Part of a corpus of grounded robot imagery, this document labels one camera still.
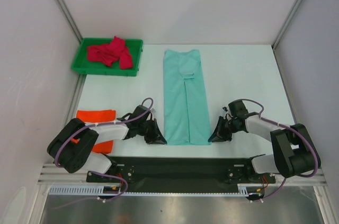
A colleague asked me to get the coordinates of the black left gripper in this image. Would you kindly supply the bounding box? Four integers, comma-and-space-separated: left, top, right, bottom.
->
137, 118, 166, 144

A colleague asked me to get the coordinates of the teal t shirt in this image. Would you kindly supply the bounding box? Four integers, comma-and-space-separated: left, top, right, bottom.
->
163, 50, 211, 146

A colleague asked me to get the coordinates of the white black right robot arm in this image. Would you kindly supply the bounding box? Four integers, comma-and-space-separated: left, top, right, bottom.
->
208, 98, 321, 182

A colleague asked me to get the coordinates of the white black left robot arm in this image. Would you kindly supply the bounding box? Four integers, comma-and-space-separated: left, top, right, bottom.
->
47, 105, 167, 182

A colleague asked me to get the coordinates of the orange folded t shirt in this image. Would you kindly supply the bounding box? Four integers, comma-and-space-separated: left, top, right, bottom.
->
76, 110, 116, 155

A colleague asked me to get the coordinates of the green plastic tray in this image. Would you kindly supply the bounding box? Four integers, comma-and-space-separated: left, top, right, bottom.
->
72, 38, 144, 76

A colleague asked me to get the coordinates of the red crumpled t shirt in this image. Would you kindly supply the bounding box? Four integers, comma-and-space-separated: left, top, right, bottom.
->
87, 37, 133, 70

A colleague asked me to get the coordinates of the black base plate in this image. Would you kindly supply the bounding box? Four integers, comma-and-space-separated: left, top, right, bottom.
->
86, 157, 276, 194

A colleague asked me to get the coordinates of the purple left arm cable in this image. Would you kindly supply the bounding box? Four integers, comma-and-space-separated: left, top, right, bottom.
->
50, 98, 156, 210

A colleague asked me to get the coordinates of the white slotted cable duct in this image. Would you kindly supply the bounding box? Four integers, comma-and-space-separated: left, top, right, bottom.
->
49, 185, 249, 197

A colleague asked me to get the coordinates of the left side aluminium rail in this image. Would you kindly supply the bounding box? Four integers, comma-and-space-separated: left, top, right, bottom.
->
61, 75, 86, 129

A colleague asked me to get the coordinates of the right side aluminium rail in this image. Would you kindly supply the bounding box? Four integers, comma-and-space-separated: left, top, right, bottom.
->
274, 47, 309, 128

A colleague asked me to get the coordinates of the aluminium frame rail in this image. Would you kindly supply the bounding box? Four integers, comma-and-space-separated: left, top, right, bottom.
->
38, 164, 327, 186

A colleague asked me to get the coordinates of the right vertical aluminium post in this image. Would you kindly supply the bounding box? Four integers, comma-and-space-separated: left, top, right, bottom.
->
271, 0, 304, 51

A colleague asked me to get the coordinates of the vertical aluminium post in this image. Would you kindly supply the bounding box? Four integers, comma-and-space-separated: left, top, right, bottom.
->
55, 0, 83, 43
271, 0, 304, 51

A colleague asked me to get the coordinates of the left vertical aluminium post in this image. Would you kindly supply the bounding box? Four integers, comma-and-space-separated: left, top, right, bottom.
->
55, 0, 83, 43

